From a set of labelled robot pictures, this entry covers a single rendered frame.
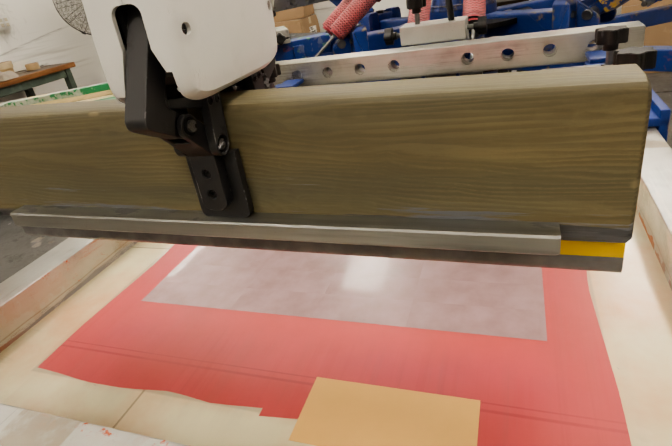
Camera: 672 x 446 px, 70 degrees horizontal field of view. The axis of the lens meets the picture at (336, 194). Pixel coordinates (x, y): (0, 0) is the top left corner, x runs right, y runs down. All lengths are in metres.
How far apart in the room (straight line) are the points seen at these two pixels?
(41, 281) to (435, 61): 0.71
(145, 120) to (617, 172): 0.20
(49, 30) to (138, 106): 5.02
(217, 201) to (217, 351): 0.15
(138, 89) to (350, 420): 0.22
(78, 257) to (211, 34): 0.35
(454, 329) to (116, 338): 0.27
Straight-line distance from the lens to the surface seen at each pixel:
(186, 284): 0.48
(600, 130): 0.23
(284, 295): 0.42
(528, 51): 0.92
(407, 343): 0.35
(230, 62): 0.25
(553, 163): 0.23
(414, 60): 0.94
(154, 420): 0.36
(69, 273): 0.54
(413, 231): 0.24
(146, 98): 0.22
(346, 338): 0.36
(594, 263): 0.27
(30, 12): 5.17
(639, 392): 0.34
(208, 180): 0.27
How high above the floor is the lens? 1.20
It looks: 25 degrees down
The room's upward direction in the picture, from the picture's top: 10 degrees counter-clockwise
